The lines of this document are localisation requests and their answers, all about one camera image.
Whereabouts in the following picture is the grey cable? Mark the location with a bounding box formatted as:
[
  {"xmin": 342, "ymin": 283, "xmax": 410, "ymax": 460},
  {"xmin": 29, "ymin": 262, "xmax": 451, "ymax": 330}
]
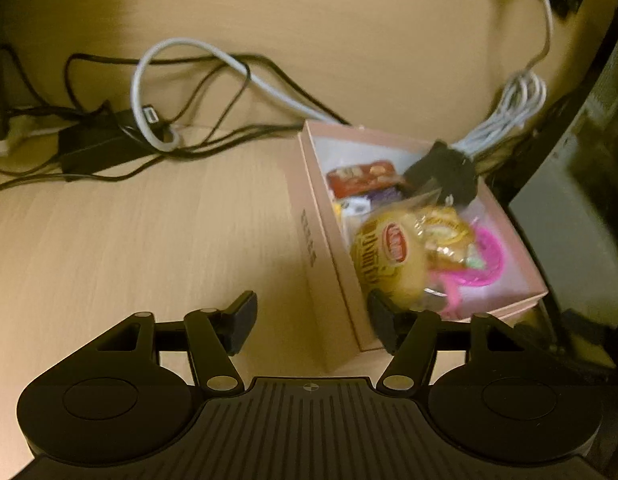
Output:
[{"xmin": 132, "ymin": 0, "xmax": 554, "ymax": 158}]

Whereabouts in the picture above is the small purple packet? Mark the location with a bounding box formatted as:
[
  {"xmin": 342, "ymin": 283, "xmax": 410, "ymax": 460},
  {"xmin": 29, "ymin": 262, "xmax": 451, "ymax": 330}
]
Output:
[{"xmin": 366, "ymin": 186, "xmax": 405, "ymax": 204}]

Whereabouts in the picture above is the black cable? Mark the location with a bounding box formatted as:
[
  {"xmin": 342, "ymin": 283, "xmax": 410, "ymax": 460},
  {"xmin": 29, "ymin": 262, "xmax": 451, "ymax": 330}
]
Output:
[
  {"xmin": 63, "ymin": 51, "xmax": 351, "ymax": 126},
  {"xmin": 0, "ymin": 122, "xmax": 307, "ymax": 196}
]

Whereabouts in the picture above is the pink plastic strainer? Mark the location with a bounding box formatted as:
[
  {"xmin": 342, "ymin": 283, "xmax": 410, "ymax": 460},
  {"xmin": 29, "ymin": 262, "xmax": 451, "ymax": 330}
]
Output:
[{"xmin": 429, "ymin": 222, "xmax": 512, "ymax": 318}]

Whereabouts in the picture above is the pink cardboard box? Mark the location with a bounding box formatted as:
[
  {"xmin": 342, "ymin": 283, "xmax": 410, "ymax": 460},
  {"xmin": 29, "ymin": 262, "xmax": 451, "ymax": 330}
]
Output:
[{"xmin": 288, "ymin": 119, "xmax": 550, "ymax": 373}]

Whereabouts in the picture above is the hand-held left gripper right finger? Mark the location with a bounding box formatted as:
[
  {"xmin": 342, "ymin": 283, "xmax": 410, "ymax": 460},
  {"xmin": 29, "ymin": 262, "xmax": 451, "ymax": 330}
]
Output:
[{"xmin": 369, "ymin": 292, "xmax": 527, "ymax": 395}]

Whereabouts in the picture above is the red snack packet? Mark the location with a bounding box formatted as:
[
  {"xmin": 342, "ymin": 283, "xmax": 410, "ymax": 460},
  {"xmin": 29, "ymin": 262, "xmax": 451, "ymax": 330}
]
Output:
[{"xmin": 326, "ymin": 160, "xmax": 405, "ymax": 196}]

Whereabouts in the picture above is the small white packet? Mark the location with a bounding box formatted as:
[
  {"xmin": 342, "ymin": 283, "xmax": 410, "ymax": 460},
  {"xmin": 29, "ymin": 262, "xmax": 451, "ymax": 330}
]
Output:
[{"xmin": 334, "ymin": 199, "xmax": 372, "ymax": 221}]

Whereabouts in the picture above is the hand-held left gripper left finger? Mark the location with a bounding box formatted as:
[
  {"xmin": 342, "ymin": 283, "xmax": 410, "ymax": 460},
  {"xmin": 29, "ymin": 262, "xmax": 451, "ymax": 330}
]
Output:
[{"xmin": 96, "ymin": 290, "xmax": 257, "ymax": 392}]

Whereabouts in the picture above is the white power strip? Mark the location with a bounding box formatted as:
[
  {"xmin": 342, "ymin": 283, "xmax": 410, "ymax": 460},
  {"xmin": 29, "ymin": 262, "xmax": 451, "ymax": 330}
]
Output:
[{"xmin": 0, "ymin": 112, "xmax": 56, "ymax": 157}]

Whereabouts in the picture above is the black power adapter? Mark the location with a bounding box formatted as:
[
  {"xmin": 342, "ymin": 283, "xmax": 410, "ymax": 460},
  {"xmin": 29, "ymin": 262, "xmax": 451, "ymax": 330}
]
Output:
[{"xmin": 58, "ymin": 119, "xmax": 165, "ymax": 177}]

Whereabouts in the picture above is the glass sided computer case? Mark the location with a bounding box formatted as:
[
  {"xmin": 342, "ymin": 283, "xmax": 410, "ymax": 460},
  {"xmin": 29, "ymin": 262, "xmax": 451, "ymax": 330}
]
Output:
[{"xmin": 504, "ymin": 0, "xmax": 618, "ymax": 376}]

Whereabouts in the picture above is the yellow bread packet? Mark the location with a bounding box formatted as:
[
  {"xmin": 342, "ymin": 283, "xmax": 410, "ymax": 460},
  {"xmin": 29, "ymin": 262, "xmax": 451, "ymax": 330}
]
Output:
[{"xmin": 349, "ymin": 195, "xmax": 477, "ymax": 313}]

